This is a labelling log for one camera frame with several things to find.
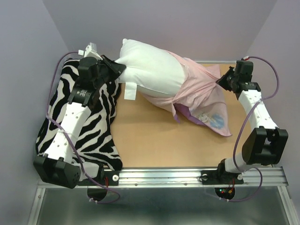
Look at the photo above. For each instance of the white pillow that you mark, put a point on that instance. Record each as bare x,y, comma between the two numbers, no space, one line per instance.
149,70

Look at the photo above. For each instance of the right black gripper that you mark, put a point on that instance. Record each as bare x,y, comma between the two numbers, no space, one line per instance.
223,82

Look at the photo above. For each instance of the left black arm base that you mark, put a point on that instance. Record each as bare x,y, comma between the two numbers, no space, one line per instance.
99,195

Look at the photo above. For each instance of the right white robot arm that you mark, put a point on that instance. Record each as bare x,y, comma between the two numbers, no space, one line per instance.
266,142

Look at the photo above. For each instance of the aluminium mounting rail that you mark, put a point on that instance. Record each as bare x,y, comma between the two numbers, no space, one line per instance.
190,178

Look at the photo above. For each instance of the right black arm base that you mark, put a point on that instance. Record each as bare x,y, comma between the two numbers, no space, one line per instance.
225,181

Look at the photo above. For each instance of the purple princess pillowcase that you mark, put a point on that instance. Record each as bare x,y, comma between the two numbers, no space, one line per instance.
200,99

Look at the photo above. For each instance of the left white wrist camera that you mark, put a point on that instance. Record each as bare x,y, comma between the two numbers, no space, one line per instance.
90,51

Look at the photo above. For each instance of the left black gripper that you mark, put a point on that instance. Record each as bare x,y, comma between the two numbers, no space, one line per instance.
115,68

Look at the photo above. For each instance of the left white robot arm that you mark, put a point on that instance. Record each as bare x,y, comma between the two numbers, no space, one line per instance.
75,141

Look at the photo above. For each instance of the zebra striped pillow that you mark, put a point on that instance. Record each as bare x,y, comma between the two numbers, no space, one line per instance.
95,143

